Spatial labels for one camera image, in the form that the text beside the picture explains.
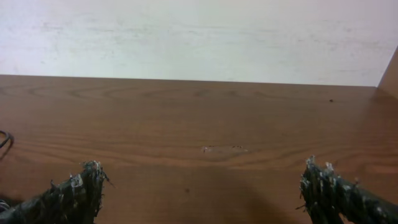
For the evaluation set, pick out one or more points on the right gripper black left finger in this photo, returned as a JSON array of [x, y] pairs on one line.
[[75, 200]]

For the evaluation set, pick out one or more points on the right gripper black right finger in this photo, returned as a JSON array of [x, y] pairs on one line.
[[330, 199]]

